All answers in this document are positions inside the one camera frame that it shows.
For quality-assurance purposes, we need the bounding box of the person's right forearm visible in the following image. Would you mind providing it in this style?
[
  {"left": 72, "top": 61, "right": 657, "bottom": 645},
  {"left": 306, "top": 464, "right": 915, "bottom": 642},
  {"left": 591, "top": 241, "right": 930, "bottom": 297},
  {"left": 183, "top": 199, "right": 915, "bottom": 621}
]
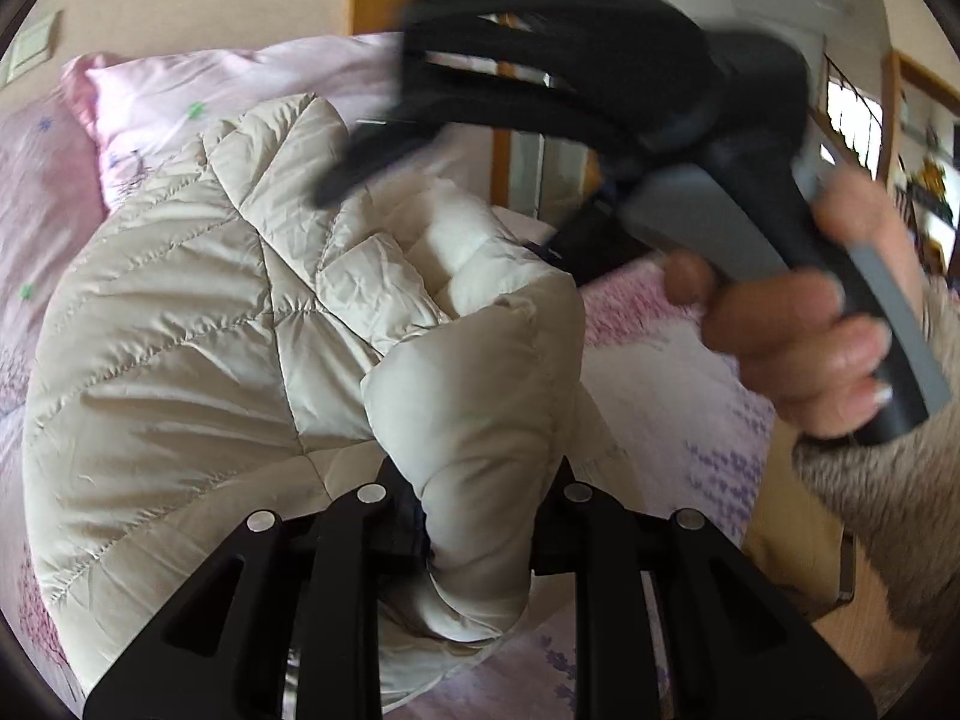
[{"left": 791, "top": 270, "right": 960, "bottom": 698}]

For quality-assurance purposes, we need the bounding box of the pink floral pillow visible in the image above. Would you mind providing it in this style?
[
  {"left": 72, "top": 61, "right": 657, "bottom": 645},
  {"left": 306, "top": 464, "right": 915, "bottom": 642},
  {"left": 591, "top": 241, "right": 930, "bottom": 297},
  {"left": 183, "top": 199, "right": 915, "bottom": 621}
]
[{"left": 60, "top": 31, "right": 496, "bottom": 211}]

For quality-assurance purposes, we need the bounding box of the wooden bed frame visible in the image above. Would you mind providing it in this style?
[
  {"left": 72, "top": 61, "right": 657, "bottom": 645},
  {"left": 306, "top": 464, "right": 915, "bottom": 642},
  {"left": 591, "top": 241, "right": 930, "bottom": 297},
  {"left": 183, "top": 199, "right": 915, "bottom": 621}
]
[{"left": 739, "top": 420, "right": 860, "bottom": 623}]

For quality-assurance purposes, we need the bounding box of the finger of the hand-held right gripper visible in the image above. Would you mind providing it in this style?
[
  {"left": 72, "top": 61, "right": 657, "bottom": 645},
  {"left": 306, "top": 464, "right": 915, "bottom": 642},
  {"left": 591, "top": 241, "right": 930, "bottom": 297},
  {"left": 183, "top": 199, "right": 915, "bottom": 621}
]
[
  {"left": 401, "top": 0, "right": 713, "bottom": 102},
  {"left": 315, "top": 82, "right": 668, "bottom": 207}
]

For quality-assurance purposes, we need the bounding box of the cream quilted down jacket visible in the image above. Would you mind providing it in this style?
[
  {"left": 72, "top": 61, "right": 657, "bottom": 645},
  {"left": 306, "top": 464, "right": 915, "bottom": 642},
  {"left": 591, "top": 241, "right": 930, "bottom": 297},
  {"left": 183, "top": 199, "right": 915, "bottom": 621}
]
[{"left": 21, "top": 94, "right": 646, "bottom": 713}]

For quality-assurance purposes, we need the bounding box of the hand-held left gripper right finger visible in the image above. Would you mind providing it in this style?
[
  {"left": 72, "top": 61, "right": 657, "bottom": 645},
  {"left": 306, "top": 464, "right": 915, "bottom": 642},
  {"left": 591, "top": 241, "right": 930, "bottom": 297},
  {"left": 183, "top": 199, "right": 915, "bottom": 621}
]
[{"left": 529, "top": 457, "right": 878, "bottom": 720}]

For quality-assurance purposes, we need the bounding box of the person's right hand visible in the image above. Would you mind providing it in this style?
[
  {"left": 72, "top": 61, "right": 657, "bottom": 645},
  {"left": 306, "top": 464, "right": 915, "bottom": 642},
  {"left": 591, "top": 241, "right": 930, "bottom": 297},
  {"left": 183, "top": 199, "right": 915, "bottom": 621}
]
[{"left": 664, "top": 163, "right": 927, "bottom": 445}]

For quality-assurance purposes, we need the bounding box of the pink floral bedspread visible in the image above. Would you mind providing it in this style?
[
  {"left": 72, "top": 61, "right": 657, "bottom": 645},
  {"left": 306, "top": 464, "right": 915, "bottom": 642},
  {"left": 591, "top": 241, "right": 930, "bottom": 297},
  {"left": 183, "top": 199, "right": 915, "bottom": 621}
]
[{"left": 0, "top": 97, "right": 777, "bottom": 720}]

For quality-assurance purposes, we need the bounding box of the white wall switch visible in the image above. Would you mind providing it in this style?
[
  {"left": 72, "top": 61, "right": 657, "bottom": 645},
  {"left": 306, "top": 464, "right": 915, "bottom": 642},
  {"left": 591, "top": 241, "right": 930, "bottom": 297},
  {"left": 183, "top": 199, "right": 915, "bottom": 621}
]
[{"left": 4, "top": 11, "right": 65, "bottom": 83}]

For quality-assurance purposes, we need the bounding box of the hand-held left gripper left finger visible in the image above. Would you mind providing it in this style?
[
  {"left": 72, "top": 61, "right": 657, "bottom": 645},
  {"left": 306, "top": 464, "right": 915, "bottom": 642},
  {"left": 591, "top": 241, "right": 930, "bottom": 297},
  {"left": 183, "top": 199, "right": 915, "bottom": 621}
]
[{"left": 82, "top": 457, "right": 410, "bottom": 720}]

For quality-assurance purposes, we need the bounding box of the wooden framed window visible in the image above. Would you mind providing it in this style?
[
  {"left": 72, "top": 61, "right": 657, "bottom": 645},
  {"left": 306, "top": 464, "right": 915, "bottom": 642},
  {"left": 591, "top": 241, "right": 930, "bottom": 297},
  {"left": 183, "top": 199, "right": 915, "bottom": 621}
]
[{"left": 821, "top": 49, "right": 960, "bottom": 271}]

